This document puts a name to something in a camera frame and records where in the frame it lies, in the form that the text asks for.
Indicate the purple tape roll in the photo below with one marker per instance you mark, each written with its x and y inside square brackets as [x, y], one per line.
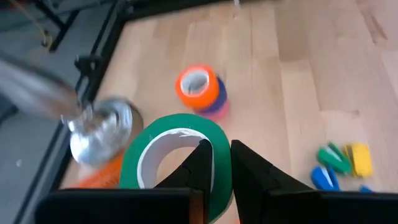
[221, 93]

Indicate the black frame clamp knob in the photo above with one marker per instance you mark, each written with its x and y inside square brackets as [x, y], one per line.
[87, 62]

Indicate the table lamp white shade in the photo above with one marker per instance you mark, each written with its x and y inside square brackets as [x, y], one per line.
[102, 140]

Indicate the yellow mini stapler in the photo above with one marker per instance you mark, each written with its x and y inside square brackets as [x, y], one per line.
[360, 158]

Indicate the green mini stapler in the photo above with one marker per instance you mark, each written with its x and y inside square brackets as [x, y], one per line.
[334, 157]

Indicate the pink tape roll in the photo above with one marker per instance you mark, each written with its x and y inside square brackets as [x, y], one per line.
[222, 114]

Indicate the green tape roll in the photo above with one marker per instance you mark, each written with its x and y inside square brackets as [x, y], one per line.
[174, 123]

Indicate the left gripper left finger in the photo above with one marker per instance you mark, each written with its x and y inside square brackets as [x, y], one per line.
[174, 205]

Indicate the blue mini stapler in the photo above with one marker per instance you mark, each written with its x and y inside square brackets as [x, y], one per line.
[323, 179]
[365, 188]

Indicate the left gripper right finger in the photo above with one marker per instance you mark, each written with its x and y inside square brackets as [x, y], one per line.
[280, 205]

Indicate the black desk legs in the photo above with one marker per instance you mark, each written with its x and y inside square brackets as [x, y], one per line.
[59, 28]

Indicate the orange plastic basket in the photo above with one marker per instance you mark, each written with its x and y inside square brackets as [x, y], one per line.
[105, 177]

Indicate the orange tape roll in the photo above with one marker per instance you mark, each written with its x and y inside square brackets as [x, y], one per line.
[202, 101]

